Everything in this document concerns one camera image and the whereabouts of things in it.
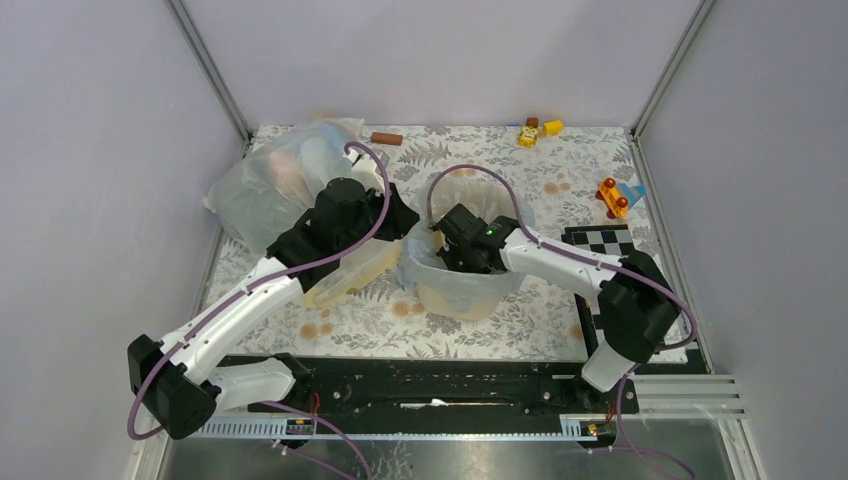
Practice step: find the yellow toy figure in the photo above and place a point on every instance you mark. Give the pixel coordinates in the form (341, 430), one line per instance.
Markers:
(528, 136)

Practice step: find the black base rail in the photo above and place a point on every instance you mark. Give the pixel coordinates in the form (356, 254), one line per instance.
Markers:
(421, 397)

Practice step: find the blue triangle toy piece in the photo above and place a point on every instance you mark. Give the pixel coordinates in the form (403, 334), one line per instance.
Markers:
(633, 193)

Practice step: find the black white checkerboard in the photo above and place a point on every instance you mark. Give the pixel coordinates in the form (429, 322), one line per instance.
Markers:
(613, 240)

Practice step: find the orange red toy car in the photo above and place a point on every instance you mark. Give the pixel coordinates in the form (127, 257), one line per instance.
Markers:
(616, 203)

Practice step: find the yellow toy block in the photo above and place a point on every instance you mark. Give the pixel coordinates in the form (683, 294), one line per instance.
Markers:
(552, 128)

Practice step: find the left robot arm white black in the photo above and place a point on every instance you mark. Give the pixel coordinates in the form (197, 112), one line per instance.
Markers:
(179, 380)

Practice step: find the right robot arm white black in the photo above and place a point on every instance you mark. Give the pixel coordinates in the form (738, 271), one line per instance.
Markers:
(634, 299)

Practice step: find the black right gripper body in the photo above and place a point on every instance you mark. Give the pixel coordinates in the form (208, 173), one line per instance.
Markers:
(457, 258)

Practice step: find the floral patterned table mat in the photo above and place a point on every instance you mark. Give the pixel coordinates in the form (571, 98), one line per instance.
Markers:
(411, 311)

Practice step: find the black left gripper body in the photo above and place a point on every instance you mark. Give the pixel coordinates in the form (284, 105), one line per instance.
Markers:
(372, 214)

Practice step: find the light blue trash bag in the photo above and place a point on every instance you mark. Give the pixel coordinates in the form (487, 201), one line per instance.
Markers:
(450, 278)

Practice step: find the brown cylinder toy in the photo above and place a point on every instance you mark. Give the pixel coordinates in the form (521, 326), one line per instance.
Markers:
(384, 138)

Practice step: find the beige plastic trash bin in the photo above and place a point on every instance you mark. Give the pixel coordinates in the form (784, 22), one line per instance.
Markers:
(464, 298)

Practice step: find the translucent white yellow trash bag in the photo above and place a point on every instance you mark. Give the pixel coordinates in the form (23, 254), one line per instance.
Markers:
(273, 185)

